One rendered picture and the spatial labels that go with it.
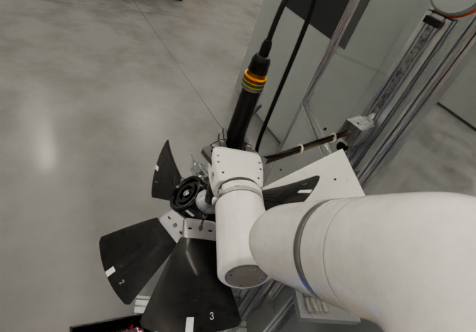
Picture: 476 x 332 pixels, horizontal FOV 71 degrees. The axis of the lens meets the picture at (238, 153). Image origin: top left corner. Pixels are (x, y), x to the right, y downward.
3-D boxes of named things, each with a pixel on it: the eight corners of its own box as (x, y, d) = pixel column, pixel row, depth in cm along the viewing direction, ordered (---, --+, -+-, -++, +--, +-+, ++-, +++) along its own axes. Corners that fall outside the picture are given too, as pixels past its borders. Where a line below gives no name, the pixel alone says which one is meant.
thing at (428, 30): (333, 165, 137) (430, 15, 100) (342, 173, 135) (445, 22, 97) (329, 167, 135) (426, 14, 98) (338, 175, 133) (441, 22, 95)
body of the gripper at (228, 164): (205, 207, 60) (205, 165, 69) (258, 214, 63) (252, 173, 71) (216, 178, 56) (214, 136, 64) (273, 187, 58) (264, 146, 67)
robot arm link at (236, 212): (276, 196, 57) (224, 185, 54) (291, 266, 47) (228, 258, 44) (257, 226, 62) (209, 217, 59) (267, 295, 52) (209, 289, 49)
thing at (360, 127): (350, 131, 126) (363, 112, 121) (365, 142, 123) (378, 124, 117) (336, 136, 119) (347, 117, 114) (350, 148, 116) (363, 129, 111)
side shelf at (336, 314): (329, 242, 151) (332, 238, 149) (356, 325, 124) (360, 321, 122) (280, 236, 145) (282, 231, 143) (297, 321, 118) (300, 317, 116)
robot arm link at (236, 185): (207, 218, 59) (207, 204, 61) (254, 224, 61) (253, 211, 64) (219, 185, 54) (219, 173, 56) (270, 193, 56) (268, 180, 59)
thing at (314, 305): (315, 276, 131) (318, 273, 130) (329, 315, 120) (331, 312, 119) (296, 276, 128) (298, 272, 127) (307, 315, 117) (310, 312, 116)
